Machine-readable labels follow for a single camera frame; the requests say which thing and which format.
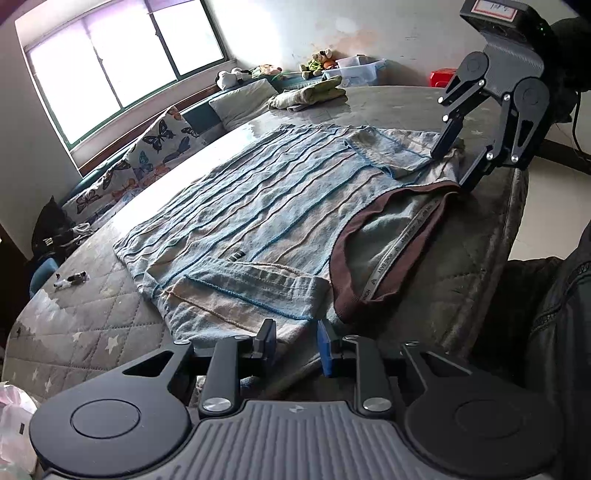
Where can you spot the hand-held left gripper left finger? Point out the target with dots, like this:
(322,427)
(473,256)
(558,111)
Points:
(269,340)

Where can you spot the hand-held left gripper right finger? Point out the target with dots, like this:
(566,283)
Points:
(326,351)

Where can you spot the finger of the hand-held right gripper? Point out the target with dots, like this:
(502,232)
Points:
(450,134)
(517,143)

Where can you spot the blue striped shirt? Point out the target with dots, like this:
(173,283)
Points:
(254,203)

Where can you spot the folded pale yellow clothes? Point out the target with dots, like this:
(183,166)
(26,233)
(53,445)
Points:
(314,94)

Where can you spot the red stool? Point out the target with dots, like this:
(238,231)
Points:
(442,77)

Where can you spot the clear plastic storage box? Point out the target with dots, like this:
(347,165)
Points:
(358,76)

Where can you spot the white plastic storage box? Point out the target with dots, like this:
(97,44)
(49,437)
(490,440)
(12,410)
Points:
(351,61)

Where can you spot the brown plush bear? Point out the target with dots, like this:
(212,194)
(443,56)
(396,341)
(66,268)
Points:
(328,55)

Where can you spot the green plush toy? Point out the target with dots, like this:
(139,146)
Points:
(314,68)

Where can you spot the grey quilted star table cover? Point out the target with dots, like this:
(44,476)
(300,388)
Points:
(92,318)

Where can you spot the person's dark jacket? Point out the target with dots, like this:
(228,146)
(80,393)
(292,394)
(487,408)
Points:
(549,332)

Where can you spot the colourful plush toys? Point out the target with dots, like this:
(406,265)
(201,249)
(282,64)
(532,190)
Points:
(268,70)

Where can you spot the marker pen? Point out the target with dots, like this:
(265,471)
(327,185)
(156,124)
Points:
(69,279)

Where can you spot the grey pillow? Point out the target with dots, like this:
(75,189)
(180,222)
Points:
(242,106)

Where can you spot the black and white clothing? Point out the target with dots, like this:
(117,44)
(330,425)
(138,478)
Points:
(83,230)

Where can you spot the square butterfly print pillow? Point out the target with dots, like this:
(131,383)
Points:
(161,143)

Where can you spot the long butterfly print cushion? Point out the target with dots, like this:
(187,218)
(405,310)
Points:
(99,191)

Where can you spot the white plush toy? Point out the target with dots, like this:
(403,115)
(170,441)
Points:
(231,78)

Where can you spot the blue sofa bench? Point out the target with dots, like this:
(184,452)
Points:
(203,117)

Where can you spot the blue stool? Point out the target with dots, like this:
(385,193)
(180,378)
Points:
(44,274)

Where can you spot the black bag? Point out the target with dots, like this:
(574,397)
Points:
(51,228)

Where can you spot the pink white plastic bag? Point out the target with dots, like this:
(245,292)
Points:
(16,424)

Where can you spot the green framed window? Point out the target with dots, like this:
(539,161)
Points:
(120,60)

